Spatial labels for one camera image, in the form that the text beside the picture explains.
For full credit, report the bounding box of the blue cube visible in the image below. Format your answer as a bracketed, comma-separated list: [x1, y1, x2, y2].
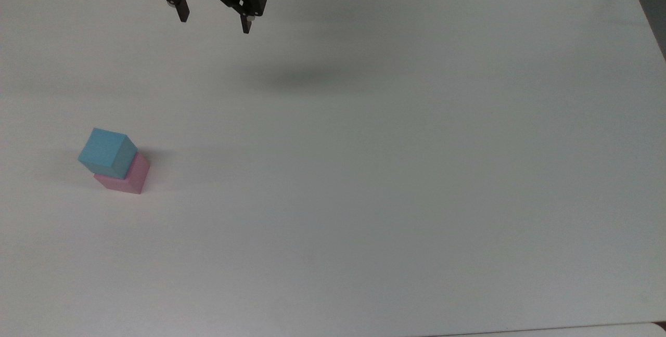
[78, 127, 139, 180]

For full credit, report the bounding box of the pink cube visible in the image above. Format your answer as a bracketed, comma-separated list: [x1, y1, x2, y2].
[94, 151, 151, 195]

